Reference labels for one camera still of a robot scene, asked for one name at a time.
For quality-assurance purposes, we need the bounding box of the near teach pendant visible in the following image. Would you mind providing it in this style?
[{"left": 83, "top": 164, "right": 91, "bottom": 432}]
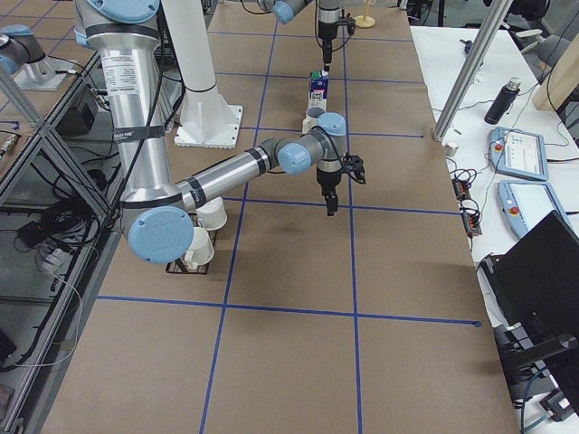
[{"left": 498, "top": 180, "right": 570, "bottom": 239}]

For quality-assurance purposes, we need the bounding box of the white cup rear in rack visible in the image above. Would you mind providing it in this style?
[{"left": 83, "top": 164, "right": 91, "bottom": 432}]
[{"left": 195, "top": 197, "right": 227, "bottom": 231}]

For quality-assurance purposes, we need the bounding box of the white cup in rack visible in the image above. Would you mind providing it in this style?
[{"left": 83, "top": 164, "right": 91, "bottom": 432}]
[
  {"left": 184, "top": 226, "right": 214, "bottom": 270},
  {"left": 195, "top": 197, "right": 227, "bottom": 231}
]

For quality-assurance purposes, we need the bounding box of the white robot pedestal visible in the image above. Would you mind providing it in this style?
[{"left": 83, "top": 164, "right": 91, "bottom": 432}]
[{"left": 162, "top": 0, "right": 243, "bottom": 149}]

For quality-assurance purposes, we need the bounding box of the white mug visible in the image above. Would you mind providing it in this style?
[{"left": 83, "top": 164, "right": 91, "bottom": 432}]
[{"left": 301, "top": 107, "right": 326, "bottom": 134}]

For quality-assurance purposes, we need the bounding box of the far teach pendant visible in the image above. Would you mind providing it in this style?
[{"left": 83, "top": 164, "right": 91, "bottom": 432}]
[{"left": 489, "top": 127, "right": 549, "bottom": 181}]

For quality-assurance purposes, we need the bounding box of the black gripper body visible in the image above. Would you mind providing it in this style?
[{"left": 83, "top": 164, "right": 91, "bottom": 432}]
[
  {"left": 317, "top": 20, "right": 338, "bottom": 51},
  {"left": 316, "top": 170, "right": 342, "bottom": 197}
]

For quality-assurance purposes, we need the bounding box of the white cup front in rack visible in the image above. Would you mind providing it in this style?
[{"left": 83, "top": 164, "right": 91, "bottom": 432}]
[{"left": 184, "top": 226, "right": 214, "bottom": 270}]

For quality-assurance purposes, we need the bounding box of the small metal cap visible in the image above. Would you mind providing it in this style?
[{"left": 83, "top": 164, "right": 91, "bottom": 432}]
[{"left": 443, "top": 140, "right": 459, "bottom": 157}]

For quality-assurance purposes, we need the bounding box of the aluminium frame post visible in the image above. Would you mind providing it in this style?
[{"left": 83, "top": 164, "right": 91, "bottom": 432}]
[{"left": 432, "top": 0, "right": 513, "bottom": 142}]

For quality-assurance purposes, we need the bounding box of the black monitor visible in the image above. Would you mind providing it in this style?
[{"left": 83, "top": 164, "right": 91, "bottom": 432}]
[{"left": 480, "top": 211, "right": 578, "bottom": 344}]

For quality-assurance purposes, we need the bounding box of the milk carton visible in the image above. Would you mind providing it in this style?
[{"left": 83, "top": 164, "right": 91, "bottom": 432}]
[{"left": 308, "top": 70, "right": 329, "bottom": 110}]

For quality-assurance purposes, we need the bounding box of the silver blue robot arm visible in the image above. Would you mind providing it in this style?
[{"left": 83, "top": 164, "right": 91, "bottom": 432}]
[
  {"left": 256, "top": 0, "right": 346, "bottom": 72},
  {"left": 75, "top": 1, "right": 346, "bottom": 264}
]

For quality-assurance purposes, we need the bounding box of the wooden mug tree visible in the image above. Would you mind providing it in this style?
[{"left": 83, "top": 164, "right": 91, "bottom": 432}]
[{"left": 355, "top": 0, "right": 375, "bottom": 29}]

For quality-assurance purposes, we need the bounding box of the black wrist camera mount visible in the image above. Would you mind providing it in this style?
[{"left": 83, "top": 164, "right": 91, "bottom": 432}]
[{"left": 343, "top": 154, "right": 366, "bottom": 185}]

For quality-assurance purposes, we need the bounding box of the black water bottle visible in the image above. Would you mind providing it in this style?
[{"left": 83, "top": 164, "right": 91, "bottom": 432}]
[{"left": 484, "top": 77, "right": 521, "bottom": 125}]

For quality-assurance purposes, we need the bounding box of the black usb hub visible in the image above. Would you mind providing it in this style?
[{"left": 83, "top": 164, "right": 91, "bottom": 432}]
[{"left": 451, "top": 178, "right": 482, "bottom": 239}]

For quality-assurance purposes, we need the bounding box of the black wire cup rack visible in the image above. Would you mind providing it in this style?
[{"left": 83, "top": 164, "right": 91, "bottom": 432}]
[{"left": 165, "top": 229, "right": 218, "bottom": 275}]

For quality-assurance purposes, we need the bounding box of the teach pendant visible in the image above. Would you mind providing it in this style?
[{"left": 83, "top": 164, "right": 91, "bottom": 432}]
[
  {"left": 489, "top": 127, "right": 549, "bottom": 181},
  {"left": 498, "top": 180, "right": 570, "bottom": 239}
]

